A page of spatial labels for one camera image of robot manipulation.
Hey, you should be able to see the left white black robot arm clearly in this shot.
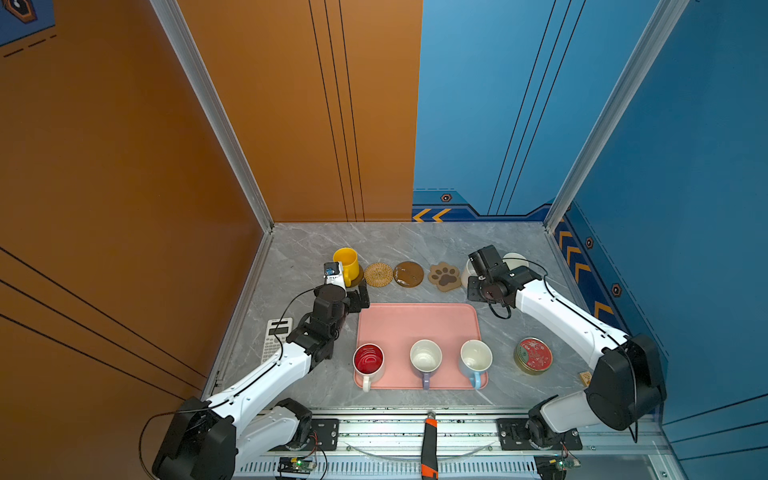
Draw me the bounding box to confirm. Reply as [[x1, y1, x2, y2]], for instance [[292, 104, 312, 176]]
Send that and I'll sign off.
[[142, 282, 370, 479]]

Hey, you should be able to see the red round tin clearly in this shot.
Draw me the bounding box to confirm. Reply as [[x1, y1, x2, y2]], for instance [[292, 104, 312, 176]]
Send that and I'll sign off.
[[514, 337, 554, 375]]

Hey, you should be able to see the dark brown round coaster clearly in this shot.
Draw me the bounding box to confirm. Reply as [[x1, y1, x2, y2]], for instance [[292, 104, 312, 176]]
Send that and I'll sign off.
[[348, 270, 364, 289]]

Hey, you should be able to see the green circuit board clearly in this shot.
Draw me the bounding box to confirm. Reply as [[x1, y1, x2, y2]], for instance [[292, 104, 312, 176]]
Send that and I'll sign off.
[[534, 456, 581, 480], [276, 457, 318, 480]]

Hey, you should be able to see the glossy brown round coaster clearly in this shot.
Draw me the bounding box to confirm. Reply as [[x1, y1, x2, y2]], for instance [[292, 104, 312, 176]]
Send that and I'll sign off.
[[393, 261, 424, 288]]

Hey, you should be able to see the cork paw print coaster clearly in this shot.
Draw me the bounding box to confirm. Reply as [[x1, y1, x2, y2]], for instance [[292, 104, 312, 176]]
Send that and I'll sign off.
[[427, 262, 462, 293]]

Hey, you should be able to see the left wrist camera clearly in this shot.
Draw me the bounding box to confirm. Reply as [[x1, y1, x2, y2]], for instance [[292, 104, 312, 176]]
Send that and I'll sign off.
[[323, 261, 347, 289]]

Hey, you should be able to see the right green circuit board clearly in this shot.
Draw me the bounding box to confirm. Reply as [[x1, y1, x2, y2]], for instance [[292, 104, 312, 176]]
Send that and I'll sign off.
[[534, 456, 581, 480]]

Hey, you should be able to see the pink plastic tray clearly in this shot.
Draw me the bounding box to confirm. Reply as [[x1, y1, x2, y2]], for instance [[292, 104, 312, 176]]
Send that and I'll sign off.
[[352, 303, 493, 392]]

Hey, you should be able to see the orange black handled tool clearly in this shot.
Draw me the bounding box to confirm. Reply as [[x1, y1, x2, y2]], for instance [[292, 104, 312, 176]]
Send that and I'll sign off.
[[420, 411, 438, 480]]

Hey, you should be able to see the left green circuit board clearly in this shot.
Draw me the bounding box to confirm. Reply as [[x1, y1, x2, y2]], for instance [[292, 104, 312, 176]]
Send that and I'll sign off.
[[276, 457, 318, 480]]

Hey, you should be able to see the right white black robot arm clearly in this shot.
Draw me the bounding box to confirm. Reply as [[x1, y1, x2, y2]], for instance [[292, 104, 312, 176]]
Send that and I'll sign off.
[[468, 262, 667, 449]]

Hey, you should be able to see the white calculator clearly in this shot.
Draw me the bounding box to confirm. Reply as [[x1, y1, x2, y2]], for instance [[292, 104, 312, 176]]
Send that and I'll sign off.
[[262, 317, 293, 363]]

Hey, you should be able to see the white mug purple handle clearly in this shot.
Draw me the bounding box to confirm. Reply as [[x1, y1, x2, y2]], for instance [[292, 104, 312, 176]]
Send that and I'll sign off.
[[409, 339, 443, 390]]

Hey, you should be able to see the yellow mug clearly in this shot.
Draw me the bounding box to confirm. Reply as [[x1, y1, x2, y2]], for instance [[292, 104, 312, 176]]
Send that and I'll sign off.
[[333, 247, 361, 288]]

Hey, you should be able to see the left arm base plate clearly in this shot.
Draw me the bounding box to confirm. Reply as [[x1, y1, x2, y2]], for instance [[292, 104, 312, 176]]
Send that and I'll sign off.
[[271, 418, 340, 453]]

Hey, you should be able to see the red interior mug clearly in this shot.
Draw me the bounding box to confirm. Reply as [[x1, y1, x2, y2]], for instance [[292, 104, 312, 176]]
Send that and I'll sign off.
[[353, 343, 385, 392]]

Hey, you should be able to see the white mug blue handle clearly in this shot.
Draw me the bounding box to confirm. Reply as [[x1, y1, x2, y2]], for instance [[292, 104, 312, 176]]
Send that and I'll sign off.
[[458, 339, 493, 390]]

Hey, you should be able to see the woven rattan round coaster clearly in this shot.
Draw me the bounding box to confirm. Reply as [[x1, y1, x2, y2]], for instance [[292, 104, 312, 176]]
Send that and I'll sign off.
[[364, 262, 394, 288]]

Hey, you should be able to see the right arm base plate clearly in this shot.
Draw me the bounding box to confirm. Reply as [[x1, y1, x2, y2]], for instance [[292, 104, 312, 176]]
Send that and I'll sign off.
[[496, 418, 583, 451]]

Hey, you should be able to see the small wooden block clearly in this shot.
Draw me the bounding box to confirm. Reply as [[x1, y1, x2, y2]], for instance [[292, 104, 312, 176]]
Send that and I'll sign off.
[[579, 371, 592, 386]]

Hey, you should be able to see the aluminium front rail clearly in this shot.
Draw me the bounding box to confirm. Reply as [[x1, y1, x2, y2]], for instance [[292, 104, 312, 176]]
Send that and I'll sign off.
[[230, 408, 684, 479]]

